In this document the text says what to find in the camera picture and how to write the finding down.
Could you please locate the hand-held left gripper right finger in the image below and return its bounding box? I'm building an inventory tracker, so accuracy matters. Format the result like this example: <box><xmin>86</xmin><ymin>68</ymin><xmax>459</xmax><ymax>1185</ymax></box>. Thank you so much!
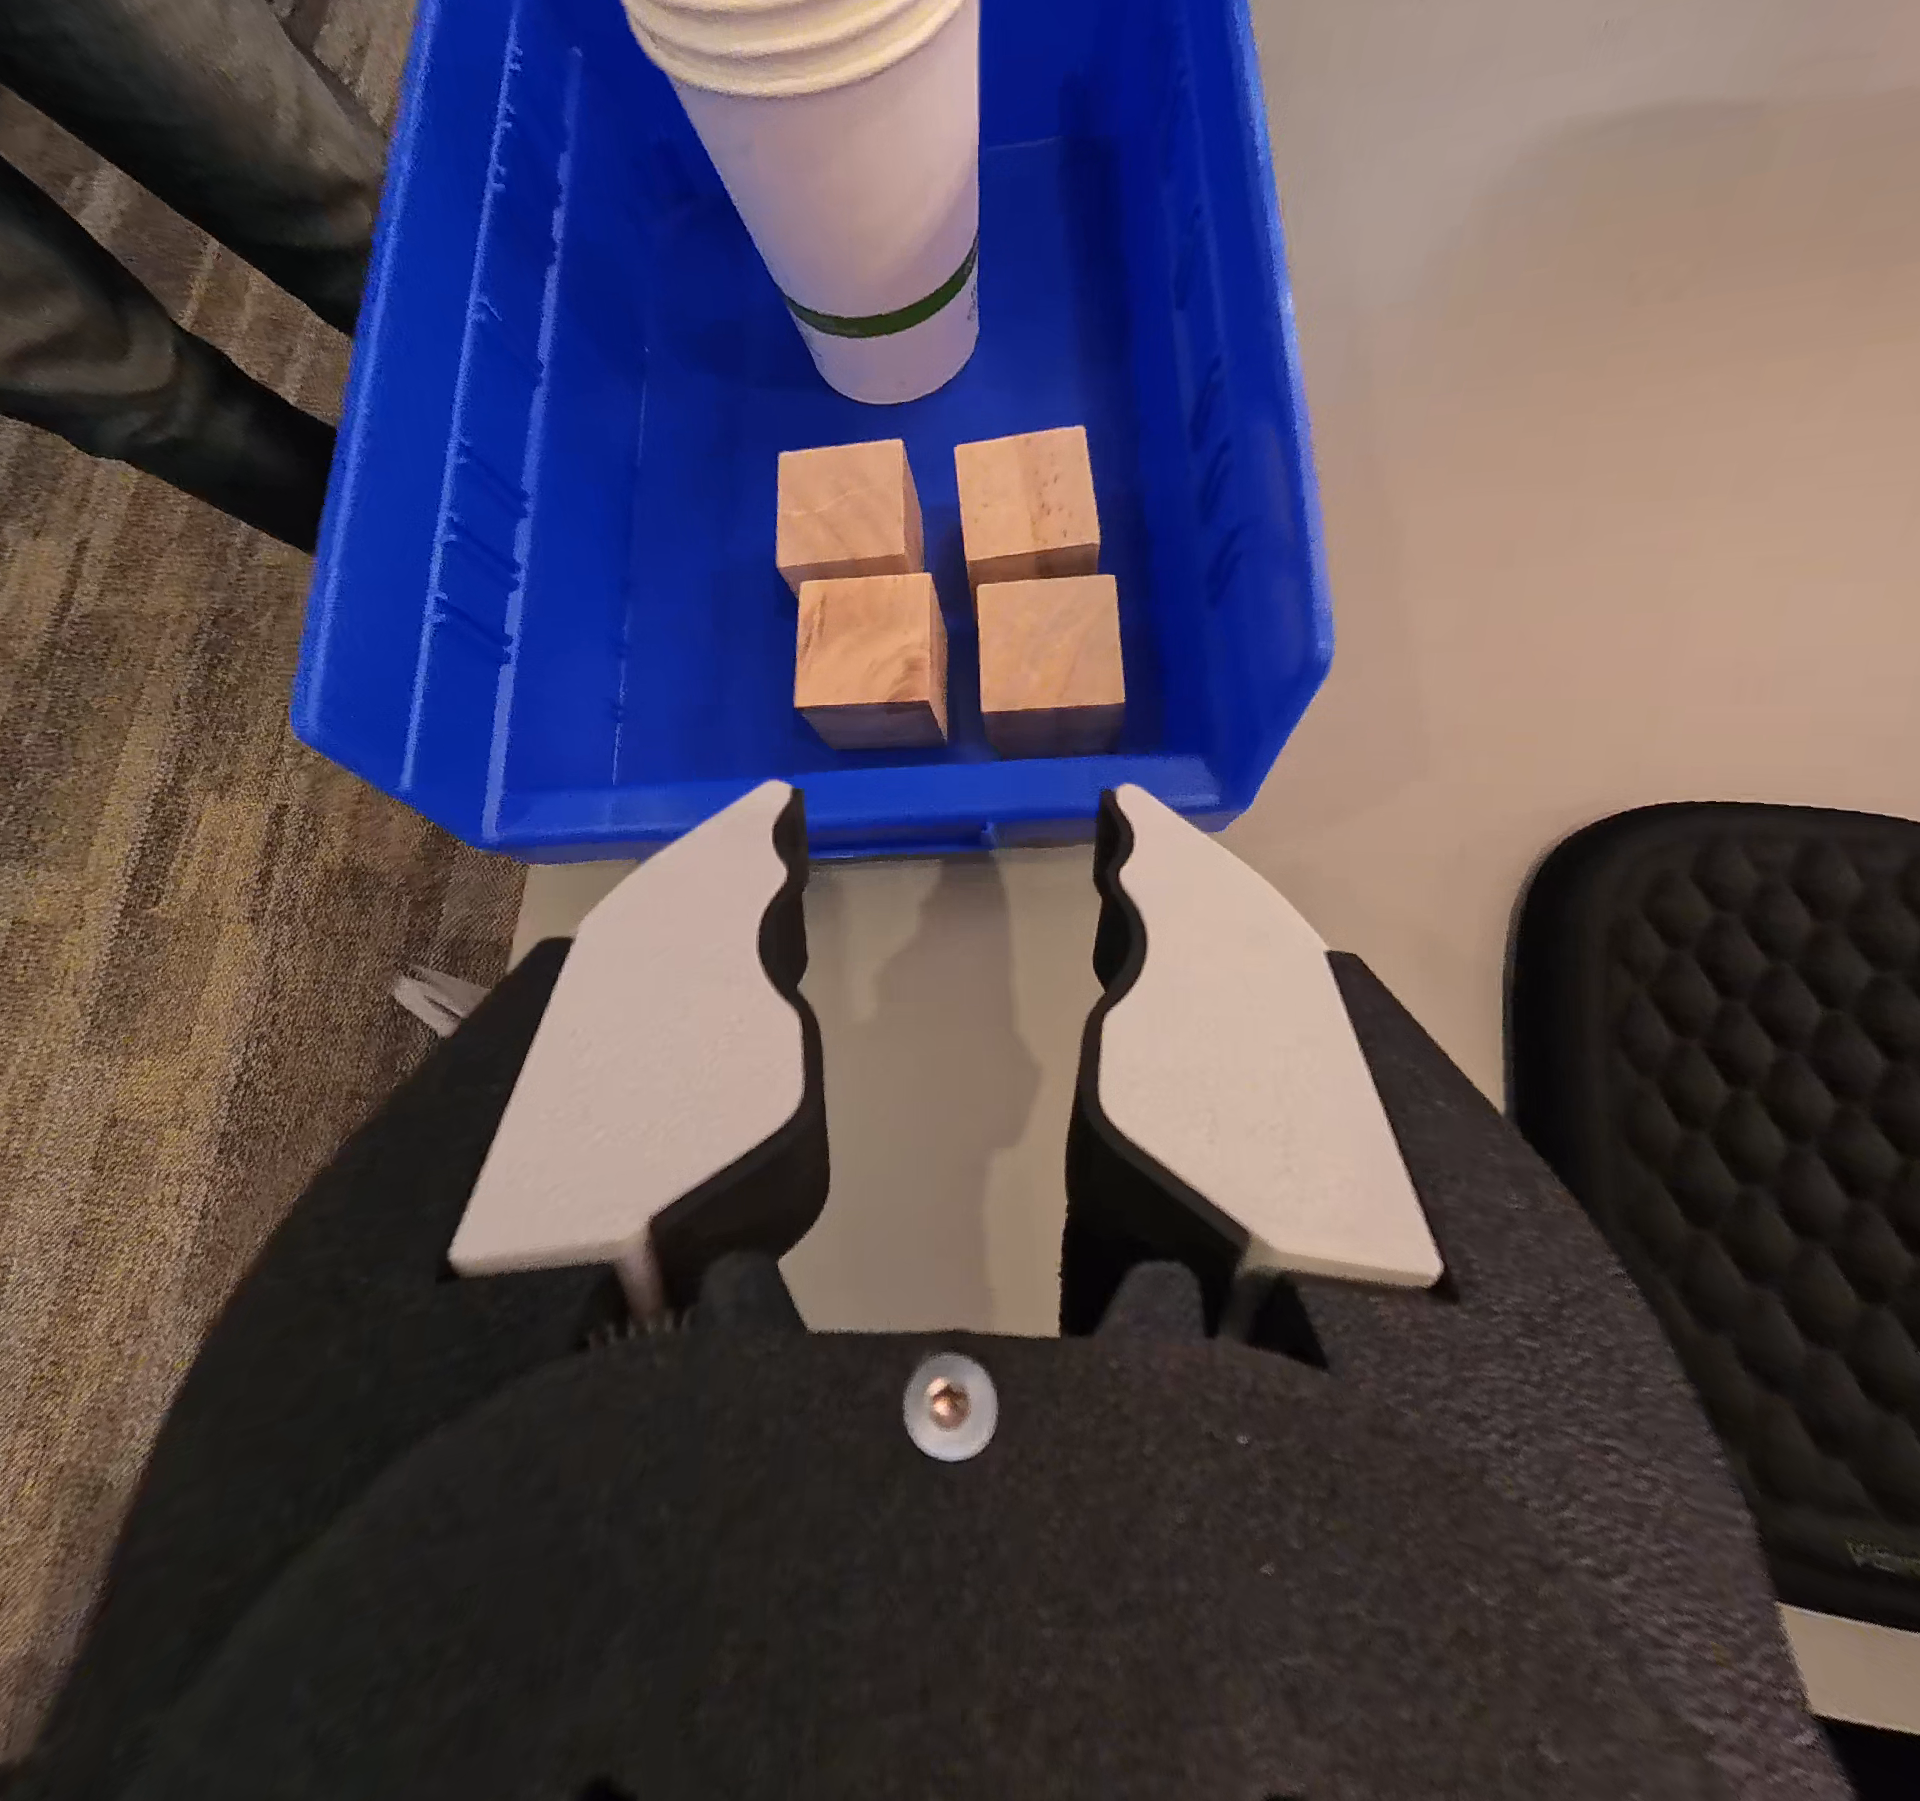
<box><xmin>1063</xmin><ymin>783</ymin><xmax>1447</xmax><ymax>1344</ymax></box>

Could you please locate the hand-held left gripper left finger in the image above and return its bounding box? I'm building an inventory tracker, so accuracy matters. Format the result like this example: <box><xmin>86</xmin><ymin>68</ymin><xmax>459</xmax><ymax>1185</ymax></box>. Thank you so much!
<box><xmin>446</xmin><ymin>781</ymin><xmax>831</xmax><ymax>1344</ymax></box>

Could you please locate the blue plastic bin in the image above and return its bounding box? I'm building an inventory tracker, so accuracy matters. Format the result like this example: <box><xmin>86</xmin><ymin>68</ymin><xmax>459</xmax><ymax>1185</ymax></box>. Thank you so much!
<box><xmin>290</xmin><ymin>0</ymin><xmax>1334</xmax><ymax>865</ymax></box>

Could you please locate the wooden cube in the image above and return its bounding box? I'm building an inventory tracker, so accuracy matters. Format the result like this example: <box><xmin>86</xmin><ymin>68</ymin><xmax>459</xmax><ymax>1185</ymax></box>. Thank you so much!
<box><xmin>975</xmin><ymin>573</ymin><xmax>1126</xmax><ymax>761</ymax></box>
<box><xmin>775</xmin><ymin>439</ymin><xmax>927</xmax><ymax>597</ymax></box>
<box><xmin>795</xmin><ymin>571</ymin><xmax>952</xmax><ymax>753</ymax></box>
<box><xmin>953</xmin><ymin>426</ymin><xmax>1104</xmax><ymax>587</ymax></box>

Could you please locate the black textured wrist pad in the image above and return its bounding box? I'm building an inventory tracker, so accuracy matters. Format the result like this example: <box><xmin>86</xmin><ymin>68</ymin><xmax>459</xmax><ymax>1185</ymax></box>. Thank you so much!
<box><xmin>1504</xmin><ymin>800</ymin><xmax>1920</xmax><ymax>1631</ymax></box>

